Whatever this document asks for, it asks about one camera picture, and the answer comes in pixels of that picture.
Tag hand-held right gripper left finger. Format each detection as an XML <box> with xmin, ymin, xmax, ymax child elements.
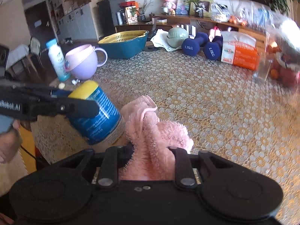
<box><xmin>56</xmin><ymin>146</ymin><xmax>119</xmax><ymax>190</ymax></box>

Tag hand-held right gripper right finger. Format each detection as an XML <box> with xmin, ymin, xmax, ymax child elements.
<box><xmin>167</xmin><ymin>146</ymin><xmax>237</xmax><ymax>190</ymax></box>

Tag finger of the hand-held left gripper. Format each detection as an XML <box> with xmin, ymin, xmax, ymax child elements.
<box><xmin>14</xmin><ymin>86</ymin><xmax>71</xmax><ymax>97</ymax></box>
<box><xmin>30</xmin><ymin>95</ymin><xmax>100</xmax><ymax>120</ymax></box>

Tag yellow-lidded blue bottle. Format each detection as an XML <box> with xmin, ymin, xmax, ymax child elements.
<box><xmin>68</xmin><ymin>80</ymin><xmax>126</xmax><ymax>146</ymax></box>

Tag pink fluffy towel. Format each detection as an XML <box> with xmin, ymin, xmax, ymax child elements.
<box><xmin>118</xmin><ymin>95</ymin><xmax>194</xmax><ymax>181</ymax></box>

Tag person's left hand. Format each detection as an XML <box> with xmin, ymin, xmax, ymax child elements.
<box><xmin>0</xmin><ymin>119</ymin><xmax>23</xmax><ymax>164</ymax></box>

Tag white bottle with blue cap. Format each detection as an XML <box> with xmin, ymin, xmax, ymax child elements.
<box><xmin>45</xmin><ymin>38</ymin><xmax>71</xmax><ymax>82</ymax></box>

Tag wooden chair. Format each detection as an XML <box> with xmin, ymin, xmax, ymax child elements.
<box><xmin>28</xmin><ymin>37</ymin><xmax>44</xmax><ymax>74</ymax></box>

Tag purple cup with pink lid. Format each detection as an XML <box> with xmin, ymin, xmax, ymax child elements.
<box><xmin>65</xmin><ymin>44</ymin><xmax>108</xmax><ymax>80</ymax></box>

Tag dark wooden door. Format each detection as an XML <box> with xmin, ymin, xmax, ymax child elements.
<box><xmin>24</xmin><ymin>1</ymin><xmax>51</xmax><ymax>46</ymax></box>

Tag teal basin with yellow colander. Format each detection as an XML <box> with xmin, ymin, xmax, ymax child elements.
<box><xmin>98</xmin><ymin>30</ymin><xmax>150</xmax><ymax>59</ymax></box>

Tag black cabinet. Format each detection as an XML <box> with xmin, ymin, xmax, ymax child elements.
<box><xmin>97</xmin><ymin>0</ymin><xmax>126</xmax><ymax>37</ymax></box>

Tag white cloth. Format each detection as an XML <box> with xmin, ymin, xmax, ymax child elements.
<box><xmin>150</xmin><ymin>29</ymin><xmax>182</xmax><ymax>52</ymax></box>

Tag printed picture box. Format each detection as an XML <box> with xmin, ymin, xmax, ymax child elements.
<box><xmin>125</xmin><ymin>6</ymin><xmax>139</xmax><ymax>24</ymax></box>

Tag dark vase with twigs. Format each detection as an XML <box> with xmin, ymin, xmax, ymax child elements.
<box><xmin>138</xmin><ymin>0</ymin><xmax>154</xmax><ymax>22</ymax></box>

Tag blue dumbbell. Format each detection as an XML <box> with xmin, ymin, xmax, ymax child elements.
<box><xmin>181</xmin><ymin>32</ymin><xmax>209</xmax><ymax>57</ymax></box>
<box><xmin>203</xmin><ymin>36</ymin><xmax>224</xmax><ymax>60</ymax></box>

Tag clear measuring cup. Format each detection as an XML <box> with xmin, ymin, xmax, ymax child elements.
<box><xmin>253</xmin><ymin>56</ymin><xmax>272</xmax><ymax>83</ymax></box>

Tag green lidded bowl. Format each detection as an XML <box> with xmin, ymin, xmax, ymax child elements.
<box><xmin>167</xmin><ymin>27</ymin><xmax>189</xmax><ymax>48</ymax></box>

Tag orange and white packet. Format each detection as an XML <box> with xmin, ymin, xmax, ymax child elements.
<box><xmin>220</xmin><ymin>31</ymin><xmax>261</xmax><ymax>71</ymax></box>

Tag black and white striped box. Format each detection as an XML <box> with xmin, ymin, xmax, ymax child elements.
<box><xmin>176</xmin><ymin>24</ymin><xmax>197</xmax><ymax>38</ymax></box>

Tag red bag of oranges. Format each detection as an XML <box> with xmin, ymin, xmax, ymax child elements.
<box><xmin>267</xmin><ymin>44</ymin><xmax>300</xmax><ymax>89</ymax></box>

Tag pink bear figure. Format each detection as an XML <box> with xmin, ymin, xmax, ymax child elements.
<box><xmin>162</xmin><ymin>0</ymin><xmax>177</xmax><ymax>15</ymax></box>

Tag wooden television console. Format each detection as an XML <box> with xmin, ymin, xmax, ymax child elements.
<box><xmin>115</xmin><ymin>14</ymin><xmax>268</xmax><ymax>50</ymax></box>

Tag blue picture card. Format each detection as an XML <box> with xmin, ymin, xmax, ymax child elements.
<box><xmin>176</xmin><ymin>0</ymin><xmax>190</xmax><ymax>15</ymax></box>

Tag oranges in plastic bag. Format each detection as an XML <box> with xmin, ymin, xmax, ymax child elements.
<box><xmin>228</xmin><ymin>15</ymin><xmax>248</xmax><ymax>27</ymax></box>

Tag potted plant in striped vase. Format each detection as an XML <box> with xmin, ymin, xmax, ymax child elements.
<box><xmin>181</xmin><ymin>0</ymin><xmax>207</xmax><ymax>17</ymax></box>

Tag plastic bag of snacks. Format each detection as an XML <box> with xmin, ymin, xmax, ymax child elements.
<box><xmin>211</xmin><ymin>3</ymin><xmax>231</xmax><ymax>23</ymax></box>

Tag black cable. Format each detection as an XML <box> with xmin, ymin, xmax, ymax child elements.
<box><xmin>21</xmin><ymin>145</ymin><xmax>38</xmax><ymax>164</ymax></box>

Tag wall shelving unit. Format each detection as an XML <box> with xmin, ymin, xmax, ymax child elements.
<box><xmin>46</xmin><ymin>0</ymin><xmax>99</xmax><ymax>43</ymax></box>

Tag green photo frame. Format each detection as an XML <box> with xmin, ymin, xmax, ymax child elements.
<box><xmin>189</xmin><ymin>0</ymin><xmax>214</xmax><ymax>17</ymax></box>

